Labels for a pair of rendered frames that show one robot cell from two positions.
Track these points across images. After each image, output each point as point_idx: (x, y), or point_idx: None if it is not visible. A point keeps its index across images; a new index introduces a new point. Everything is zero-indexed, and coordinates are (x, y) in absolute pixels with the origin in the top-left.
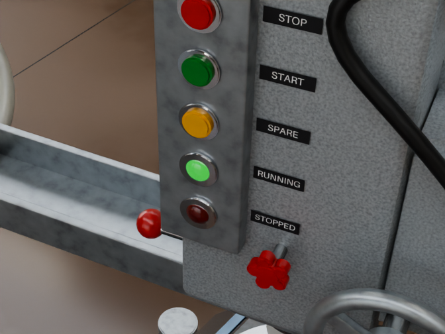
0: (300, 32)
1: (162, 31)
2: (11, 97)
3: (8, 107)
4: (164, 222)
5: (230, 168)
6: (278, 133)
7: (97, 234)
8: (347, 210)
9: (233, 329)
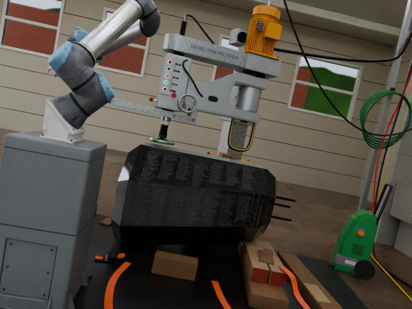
0: (178, 65)
1: (165, 64)
2: None
3: None
4: (159, 91)
5: (170, 81)
6: (175, 78)
7: (140, 104)
8: (181, 87)
9: None
